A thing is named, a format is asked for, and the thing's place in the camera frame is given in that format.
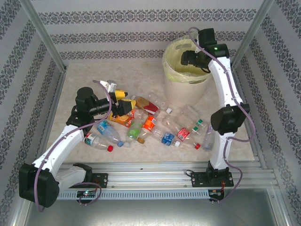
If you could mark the small controller board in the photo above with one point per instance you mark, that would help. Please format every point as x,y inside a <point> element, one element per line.
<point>87,193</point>
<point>215,192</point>

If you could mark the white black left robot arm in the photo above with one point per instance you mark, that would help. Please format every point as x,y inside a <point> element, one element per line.
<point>63,141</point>

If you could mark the red capped water bottle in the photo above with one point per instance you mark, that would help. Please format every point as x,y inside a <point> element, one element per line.
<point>183,134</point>
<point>96,141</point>

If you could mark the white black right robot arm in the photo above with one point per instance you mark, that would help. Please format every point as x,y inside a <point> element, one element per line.
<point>225,80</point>

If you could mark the blue label bottle white cap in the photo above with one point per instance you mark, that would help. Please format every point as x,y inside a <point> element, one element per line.
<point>167,138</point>

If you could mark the orange label bottle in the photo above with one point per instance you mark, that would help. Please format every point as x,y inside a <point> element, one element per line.
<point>149,123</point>

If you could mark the red gold label bottle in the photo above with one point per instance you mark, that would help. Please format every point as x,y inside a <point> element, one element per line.
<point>148,107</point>

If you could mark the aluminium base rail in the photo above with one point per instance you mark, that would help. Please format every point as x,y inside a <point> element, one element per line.
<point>145,176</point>

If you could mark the grey metal sheet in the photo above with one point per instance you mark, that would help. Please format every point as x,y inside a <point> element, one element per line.
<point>150,214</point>

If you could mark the green label bottle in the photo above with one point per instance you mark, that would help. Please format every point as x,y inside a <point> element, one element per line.
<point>132,133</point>

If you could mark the blue capped water bottle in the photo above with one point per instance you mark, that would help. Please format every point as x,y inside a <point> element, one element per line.
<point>109,131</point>

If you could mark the aluminium frame post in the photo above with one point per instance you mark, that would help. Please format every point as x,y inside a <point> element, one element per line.
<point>283,207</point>
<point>250,35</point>
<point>45,37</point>
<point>17,217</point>

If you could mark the aluminium side rail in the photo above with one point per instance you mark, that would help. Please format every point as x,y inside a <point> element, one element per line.
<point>259,153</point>
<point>53,106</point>

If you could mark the cream plastic bin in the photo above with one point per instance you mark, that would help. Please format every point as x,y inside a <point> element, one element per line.
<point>183,91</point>

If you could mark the pale yellow bin liner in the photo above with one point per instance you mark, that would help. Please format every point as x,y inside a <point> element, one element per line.
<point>171,56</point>

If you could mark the clear bottle green cap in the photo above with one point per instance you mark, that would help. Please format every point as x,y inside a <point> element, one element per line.
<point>190,113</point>
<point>194,129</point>

